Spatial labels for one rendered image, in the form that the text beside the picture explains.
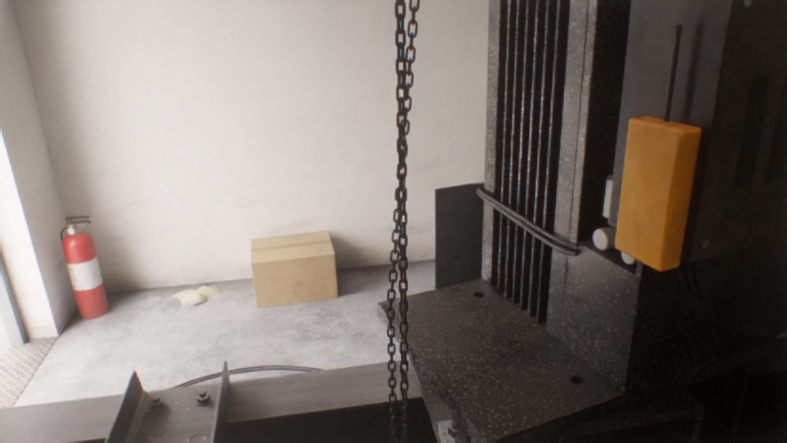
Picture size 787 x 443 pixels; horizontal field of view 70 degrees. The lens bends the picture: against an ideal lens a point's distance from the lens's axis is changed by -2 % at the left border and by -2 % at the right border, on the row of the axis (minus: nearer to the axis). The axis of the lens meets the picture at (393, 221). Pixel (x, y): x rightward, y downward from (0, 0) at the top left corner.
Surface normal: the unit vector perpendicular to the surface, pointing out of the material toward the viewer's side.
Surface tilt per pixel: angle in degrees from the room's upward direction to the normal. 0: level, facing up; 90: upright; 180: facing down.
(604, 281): 90
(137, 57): 90
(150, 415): 0
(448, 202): 90
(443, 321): 0
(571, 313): 90
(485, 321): 0
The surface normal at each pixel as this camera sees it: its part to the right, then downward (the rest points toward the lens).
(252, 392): -0.03, -0.93
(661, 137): -0.92, 0.17
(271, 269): 0.22, 0.36
